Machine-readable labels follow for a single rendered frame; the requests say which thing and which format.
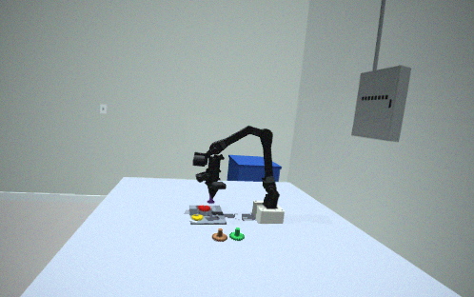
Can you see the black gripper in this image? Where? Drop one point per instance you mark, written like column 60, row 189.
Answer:
column 213, row 186

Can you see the green gear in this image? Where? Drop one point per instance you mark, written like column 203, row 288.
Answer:
column 237, row 235

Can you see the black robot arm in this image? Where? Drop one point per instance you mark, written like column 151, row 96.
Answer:
column 200, row 159

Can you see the orange gear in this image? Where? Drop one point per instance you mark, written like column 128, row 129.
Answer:
column 219, row 235

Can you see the purple gear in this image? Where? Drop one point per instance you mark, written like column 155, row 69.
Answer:
column 210, row 201

